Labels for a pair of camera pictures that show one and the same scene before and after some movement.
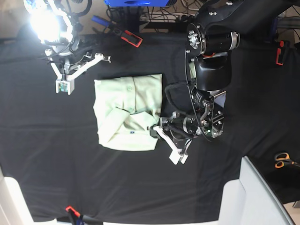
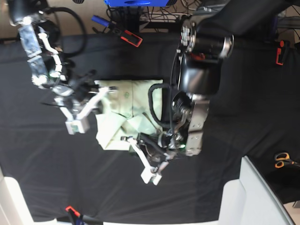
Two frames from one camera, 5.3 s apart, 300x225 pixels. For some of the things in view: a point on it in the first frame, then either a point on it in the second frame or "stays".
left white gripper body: x=67 y=86 → x=79 y=124
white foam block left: x=13 y=208 stays
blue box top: x=136 y=3 stays
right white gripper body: x=176 y=154 → x=150 y=175
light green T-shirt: x=125 y=109 stays
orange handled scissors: x=282 y=157 stays
